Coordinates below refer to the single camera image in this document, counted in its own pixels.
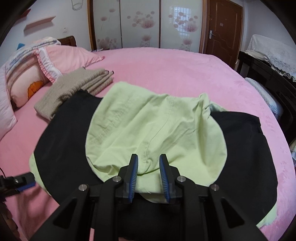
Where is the green and black hooded jacket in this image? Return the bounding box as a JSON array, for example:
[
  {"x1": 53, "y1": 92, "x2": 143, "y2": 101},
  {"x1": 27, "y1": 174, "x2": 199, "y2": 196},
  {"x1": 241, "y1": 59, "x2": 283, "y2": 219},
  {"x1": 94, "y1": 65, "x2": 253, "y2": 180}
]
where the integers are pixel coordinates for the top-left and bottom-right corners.
[{"x1": 29, "y1": 82, "x2": 278, "y2": 240}]

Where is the white bear print pillow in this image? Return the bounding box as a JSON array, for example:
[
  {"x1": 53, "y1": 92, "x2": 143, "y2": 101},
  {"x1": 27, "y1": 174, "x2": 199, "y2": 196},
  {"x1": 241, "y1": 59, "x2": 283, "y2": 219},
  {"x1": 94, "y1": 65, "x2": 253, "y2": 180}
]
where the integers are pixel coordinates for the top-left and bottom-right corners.
[{"x1": 0, "y1": 65, "x2": 17, "y2": 139}]

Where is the folded beige knit sweater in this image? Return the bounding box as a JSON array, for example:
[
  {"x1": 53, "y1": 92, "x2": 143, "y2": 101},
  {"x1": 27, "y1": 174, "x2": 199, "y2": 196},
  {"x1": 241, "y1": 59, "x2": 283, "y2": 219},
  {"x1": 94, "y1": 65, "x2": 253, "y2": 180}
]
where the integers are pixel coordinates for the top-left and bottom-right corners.
[{"x1": 34, "y1": 68, "x2": 114, "y2": 121}]

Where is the pink cartoon cushion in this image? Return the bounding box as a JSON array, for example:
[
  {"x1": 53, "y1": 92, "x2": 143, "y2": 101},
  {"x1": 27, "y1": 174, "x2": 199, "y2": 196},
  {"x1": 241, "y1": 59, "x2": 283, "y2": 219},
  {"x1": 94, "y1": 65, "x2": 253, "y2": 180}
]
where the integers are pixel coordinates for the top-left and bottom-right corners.
[{"x1": 7, "y1": 61, "x2": 49, "y2": 108}]

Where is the white covered piano stool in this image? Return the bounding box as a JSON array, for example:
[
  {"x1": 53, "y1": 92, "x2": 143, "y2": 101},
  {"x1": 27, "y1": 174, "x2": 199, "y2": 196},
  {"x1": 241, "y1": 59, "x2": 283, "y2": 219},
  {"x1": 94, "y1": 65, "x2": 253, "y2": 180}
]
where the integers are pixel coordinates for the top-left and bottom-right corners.
[{"x1": 245, "y1": 77, "x2": 283, "y2": 120}]

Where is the pink ruffled pillow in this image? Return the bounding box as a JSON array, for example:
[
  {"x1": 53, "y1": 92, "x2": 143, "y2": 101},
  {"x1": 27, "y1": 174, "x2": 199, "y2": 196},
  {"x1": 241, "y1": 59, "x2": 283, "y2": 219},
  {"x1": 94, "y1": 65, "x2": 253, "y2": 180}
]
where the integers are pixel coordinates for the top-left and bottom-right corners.
[{"x1": 34, "y1": 45, "x2": 105, "y2": 83}]

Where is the floral folded quilt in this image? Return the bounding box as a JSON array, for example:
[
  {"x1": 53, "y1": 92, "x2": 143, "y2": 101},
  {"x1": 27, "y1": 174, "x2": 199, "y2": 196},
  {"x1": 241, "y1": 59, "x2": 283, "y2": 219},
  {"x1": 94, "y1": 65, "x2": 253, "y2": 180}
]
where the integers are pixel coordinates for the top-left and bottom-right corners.
[{"x1": 4, "y1": 37, "x2": 61, "y2": 71}]

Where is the black piano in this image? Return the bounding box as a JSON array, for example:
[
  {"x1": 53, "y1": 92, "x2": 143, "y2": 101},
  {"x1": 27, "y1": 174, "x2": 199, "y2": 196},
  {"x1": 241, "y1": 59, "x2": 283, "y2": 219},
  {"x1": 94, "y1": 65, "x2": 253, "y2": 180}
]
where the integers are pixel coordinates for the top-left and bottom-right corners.
[{"x1": 237, "y1": 51, "x2": 296, "y2": 144}]

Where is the wooden headboard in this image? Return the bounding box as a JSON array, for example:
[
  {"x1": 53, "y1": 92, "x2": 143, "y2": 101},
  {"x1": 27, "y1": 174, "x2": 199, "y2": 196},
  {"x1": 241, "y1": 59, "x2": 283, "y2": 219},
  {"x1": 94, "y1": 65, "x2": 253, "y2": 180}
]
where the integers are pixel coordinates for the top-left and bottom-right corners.
[{"x1": 58, "y1": 36, "x2": 77, "y2": 47}]

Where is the floral sliding wardrobe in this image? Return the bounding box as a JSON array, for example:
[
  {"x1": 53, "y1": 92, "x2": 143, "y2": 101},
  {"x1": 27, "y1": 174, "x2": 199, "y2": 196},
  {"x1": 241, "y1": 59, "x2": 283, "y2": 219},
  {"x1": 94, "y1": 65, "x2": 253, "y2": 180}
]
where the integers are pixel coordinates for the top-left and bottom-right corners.
[{"x1": 87, "y1": 0, "x2": 207, "y2": 53}]

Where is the brown wooden door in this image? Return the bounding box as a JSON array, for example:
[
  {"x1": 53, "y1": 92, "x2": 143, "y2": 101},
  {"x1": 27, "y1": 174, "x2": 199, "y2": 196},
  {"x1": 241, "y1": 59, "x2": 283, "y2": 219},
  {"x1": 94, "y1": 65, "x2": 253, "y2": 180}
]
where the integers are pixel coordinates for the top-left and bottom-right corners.
[{"x1": 204, "y1": 0, "x2": 243, "y2": 68}]

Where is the white lace cover cloth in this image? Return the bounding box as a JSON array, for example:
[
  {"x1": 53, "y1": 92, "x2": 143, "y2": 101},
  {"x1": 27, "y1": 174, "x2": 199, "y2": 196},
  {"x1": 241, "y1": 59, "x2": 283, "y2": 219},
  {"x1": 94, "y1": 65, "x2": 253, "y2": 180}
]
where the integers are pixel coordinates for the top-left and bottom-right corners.
[{"x1": 244, "y1": 34, "x2": 296, "y2": 82}]

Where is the pink wall shelf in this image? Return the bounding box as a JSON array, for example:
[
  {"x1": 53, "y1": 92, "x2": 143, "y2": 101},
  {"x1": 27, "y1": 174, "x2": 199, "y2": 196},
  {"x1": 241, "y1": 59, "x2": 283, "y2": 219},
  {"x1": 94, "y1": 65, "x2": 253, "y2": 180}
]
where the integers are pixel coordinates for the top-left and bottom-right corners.
[{"x1": 23, "y1": 16, "x2": 56, "y2": 32}]

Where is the red wall shelf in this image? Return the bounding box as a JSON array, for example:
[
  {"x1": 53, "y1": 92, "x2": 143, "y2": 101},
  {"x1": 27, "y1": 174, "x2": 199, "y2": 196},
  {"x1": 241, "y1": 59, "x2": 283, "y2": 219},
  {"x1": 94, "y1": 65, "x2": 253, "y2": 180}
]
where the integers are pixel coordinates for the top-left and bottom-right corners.
[{"x1": 20, "y1": 9, "x2": 31, "y2": 18}]

